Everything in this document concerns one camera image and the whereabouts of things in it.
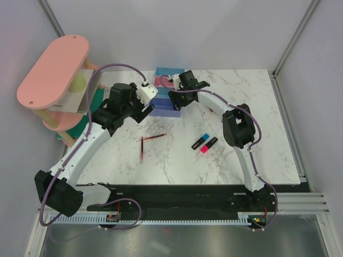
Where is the light blue bin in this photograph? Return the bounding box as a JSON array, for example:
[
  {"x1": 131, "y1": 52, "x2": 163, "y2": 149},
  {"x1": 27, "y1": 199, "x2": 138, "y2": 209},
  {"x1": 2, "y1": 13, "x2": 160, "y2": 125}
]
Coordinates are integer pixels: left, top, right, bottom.
[{"x1": 155, "y1": 67, "x2": 185, "y2": 77}]

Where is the dark red pencil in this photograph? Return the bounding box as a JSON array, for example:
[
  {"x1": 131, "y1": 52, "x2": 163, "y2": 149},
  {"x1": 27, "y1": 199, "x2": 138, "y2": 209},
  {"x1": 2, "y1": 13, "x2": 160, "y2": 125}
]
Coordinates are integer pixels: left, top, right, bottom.
[{"x1": 143, "y1": 133, "x2": 167, "y2": 140}]

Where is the right aluminium frame post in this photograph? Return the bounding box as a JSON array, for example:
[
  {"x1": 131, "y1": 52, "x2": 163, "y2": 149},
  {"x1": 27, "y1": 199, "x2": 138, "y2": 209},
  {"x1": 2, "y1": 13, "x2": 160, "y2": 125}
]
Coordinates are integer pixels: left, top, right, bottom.
[{"x1": 271, "y1": 0, "x2": 322, "y2": 79}]

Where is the purple bin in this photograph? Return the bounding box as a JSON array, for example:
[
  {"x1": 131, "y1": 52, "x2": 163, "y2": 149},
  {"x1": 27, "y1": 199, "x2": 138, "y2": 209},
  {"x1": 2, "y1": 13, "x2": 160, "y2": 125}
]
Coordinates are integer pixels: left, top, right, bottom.
[{"x1": 150, "y1": 98, "x2": 181, "y2": 118}]

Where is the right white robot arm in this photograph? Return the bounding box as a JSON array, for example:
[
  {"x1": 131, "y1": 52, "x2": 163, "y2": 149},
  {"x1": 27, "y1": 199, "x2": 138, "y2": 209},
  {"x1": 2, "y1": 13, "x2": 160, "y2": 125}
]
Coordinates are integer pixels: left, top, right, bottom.
[{"x1": 161, "y1": 71, "x2": 273, "y2": 211}]

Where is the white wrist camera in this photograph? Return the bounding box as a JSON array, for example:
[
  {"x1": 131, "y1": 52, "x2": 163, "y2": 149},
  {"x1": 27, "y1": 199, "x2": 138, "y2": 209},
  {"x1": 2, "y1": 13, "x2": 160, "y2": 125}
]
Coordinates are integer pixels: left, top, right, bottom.
[
  {"x1": 136, "y1": 80, "x2": 158, "y2": 106},
  {"x1": 167, "y1": 74, "x2": 181, "y2": 90}
]

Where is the white cable duct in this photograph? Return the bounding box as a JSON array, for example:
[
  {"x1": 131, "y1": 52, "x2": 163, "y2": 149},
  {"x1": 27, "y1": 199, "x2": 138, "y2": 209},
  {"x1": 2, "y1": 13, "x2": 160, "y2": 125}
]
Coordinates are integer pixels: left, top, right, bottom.
[{"x1": 54, "y1": 213, "x2": 268, "y2": 225}]

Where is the pink bin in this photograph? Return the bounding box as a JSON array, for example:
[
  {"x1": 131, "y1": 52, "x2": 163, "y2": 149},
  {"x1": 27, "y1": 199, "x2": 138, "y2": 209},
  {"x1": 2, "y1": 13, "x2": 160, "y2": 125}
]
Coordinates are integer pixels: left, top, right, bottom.
[{"x1": 153, "y1": 75, "x2": 174, "y2": 88}]

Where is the pink cap highlighter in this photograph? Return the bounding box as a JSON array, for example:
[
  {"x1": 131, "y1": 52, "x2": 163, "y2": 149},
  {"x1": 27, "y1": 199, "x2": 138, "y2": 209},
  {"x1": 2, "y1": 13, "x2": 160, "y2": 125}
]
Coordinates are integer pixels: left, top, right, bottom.
[{"x1": 200, "y1": 137, "x2": 218, "y2": 154}]

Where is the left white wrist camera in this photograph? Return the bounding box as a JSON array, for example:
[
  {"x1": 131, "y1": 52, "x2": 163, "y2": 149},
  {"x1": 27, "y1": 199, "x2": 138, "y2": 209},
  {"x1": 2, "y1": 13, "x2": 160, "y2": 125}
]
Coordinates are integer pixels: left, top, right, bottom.
[{"x1": 136, "y1": 80, "x2": 158, "y2": 106}]

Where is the aluminium frame post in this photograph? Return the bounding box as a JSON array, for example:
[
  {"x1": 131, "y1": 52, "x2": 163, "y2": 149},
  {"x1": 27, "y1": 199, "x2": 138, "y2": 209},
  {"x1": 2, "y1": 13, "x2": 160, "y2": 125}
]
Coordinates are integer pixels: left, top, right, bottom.
[
  {"x1": 271, "y1": 0, "x2": 322, "y2": 79},
  {"x1": 37, "y1": 0, "x2": 65, "y2": 37}
]

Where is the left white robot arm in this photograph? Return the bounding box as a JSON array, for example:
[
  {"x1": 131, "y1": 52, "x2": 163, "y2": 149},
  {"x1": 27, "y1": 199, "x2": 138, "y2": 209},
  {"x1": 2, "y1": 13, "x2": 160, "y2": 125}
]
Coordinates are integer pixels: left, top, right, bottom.
[{"x1": 34, "y1": 83, "x2": 158, "y2": 217}]

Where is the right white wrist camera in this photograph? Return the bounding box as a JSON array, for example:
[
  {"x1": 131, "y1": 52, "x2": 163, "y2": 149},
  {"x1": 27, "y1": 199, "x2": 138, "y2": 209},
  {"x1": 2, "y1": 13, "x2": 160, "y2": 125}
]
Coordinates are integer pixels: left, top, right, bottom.
[{"x1": 167, "y1": 74, "x2": 181, "y2": 90}]

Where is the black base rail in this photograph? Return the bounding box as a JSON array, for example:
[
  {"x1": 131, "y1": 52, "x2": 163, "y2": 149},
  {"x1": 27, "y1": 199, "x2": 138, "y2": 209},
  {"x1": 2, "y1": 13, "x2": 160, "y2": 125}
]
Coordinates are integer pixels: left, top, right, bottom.
[{"x1": 76, "y1": 184, "x2": 313, "y2": 222}]

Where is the red pen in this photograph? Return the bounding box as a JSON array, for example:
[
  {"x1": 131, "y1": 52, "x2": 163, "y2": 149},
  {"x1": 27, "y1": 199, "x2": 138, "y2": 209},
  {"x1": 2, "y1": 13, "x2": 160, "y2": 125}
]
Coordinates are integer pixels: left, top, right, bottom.
[{"x1": 140, "y1": 137, "x2": 144, "y2": 164}]

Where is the green box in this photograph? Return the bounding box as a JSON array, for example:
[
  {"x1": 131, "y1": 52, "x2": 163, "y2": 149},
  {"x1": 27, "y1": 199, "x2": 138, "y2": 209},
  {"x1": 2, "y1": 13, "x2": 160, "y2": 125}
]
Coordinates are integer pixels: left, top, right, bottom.
[{"x1": 67, "y1": 88, "x2": 109, "y2": 139}]

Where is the left aluminium frame post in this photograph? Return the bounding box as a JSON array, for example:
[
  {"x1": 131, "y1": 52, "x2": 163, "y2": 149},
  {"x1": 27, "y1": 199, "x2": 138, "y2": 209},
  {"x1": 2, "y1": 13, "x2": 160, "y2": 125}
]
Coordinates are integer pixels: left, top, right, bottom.
[{"x1": 37, "y1": 0, "x2": 65, "y2": 37}]

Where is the pink wooden shelf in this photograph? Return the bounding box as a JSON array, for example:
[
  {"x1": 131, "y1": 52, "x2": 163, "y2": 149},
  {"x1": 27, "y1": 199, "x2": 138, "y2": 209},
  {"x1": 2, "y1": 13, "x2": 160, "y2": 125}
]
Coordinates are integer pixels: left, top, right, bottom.
[{"x1": 17, "y1": 35, "x2": 100, "y2": 146}]

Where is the blue cap highlighter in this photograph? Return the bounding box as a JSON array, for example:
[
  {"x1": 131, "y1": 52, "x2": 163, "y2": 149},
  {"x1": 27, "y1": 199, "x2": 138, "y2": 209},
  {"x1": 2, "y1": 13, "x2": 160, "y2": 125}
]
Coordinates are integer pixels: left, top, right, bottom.
[{"x1": 191, "y1": 133, "x2": 210, "y2": 150}]

